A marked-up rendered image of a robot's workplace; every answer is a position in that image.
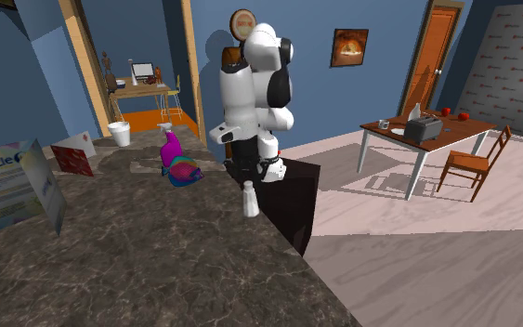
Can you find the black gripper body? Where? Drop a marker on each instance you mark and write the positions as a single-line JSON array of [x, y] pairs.
[[244, 151]]

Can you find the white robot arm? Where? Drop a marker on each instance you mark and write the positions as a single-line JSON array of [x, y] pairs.
[[238, 97]]

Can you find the white shaker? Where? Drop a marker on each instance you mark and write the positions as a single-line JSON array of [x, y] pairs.
[[250, 201]]

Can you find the dark robot stand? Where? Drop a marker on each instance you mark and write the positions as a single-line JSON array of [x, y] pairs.
[[290, 199]]

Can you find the magenta spray bottle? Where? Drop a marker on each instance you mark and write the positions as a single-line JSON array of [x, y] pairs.
[[170, 151]]

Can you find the yellow metal stool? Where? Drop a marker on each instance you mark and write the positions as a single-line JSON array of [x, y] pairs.
[[172, 97]]

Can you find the wooden desk with things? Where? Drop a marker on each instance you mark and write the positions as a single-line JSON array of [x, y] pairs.
[[141, 89]]

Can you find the white paper cup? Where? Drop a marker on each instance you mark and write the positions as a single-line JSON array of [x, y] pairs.
[[120, 133]]

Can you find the red and white card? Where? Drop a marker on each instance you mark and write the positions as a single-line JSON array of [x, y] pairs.
[[73, 158]]

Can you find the orange wooden door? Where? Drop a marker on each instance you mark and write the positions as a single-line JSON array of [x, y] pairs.
[[433, 59]]

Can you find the brown dining table with things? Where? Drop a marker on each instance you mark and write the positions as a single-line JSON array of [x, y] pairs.
[[462, 129]]

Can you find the brown wooden chair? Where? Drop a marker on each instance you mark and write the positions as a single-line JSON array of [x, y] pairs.
[[467, 163]]

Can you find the pale printed box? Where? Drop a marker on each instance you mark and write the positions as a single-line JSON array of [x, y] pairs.
[[3, 185]]

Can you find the round orange wall sign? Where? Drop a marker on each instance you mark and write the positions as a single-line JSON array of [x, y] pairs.
[[242, 20]]

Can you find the orange framed wall picture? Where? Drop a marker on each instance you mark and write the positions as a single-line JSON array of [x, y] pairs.
[[349, 47]]

